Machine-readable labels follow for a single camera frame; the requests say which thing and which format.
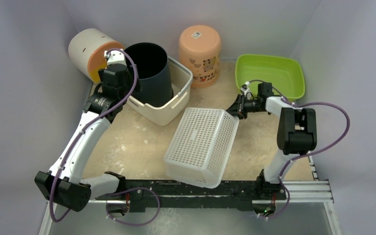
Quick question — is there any tall black cylindrical bin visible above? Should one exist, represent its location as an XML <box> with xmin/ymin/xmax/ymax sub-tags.
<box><xmin>125</xmin><ymin>42</ymin><xmax>174</xmax><ymax>107</ymax></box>

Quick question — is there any green plastic tub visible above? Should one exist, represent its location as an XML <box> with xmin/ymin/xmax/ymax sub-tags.
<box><xmin>235</xmin><ymin>54</ymin><xmax>306</xmax><ymax>101</ymax></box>

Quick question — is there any green white perforated basket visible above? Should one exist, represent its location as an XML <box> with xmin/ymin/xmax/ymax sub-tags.
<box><xmin>164</xmin><ymin>108</ymin><xmax>239</xmax><ymax>188</ymax></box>

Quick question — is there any cream plastic storage basket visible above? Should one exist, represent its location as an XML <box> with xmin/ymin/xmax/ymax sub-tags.
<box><xmin>127</xmin><ymin>57</ymin><xmax>193</xmax><ymax>126</ymax></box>

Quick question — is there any large orange plastic bucket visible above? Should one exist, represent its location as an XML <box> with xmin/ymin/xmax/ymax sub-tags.
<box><xmin>178</xmin><ymin>25</ymin><xmax>222</xmax><ymax>88</ymax></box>

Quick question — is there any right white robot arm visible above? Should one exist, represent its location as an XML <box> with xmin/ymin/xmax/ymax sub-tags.
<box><xmin>227</xmin><ymin>80</ymin><xmax>317</xmax><ymax>199</ymax></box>

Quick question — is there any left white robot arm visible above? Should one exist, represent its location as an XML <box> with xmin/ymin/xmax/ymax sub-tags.
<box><xmin>34</xmin><ymin>63</ymin><xmax>140</xmax><ymax>212</ymax></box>

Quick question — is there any white orange cylindrical container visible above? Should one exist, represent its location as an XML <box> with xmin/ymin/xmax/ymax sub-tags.
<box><xmin>68</xmin><ymin>28</ymin><xmax>124</xmax><ymax>84</ymax></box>

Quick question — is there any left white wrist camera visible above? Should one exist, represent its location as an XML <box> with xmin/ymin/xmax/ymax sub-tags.
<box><xmin>104</xmin><ymin>48</ymin><xmax>127</xmax><ymax>66</ymax></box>

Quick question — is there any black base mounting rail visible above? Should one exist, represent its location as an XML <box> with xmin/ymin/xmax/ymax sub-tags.
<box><xmin>98</xmin><ymin>179</ymin><xmax>287</xmax><ymax>213</ymax></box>

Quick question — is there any aluminium table frame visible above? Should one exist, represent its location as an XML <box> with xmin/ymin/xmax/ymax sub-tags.
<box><xmin>39</xmin><ymin>152</ymin><xmax>343</xmax><ymax>235</ymax></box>

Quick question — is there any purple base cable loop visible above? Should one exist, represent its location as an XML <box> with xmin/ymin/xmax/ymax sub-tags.
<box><xmin>105</xmin><ymin>187</ymin><xmax>161</xmax><ymax>227</ymax></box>

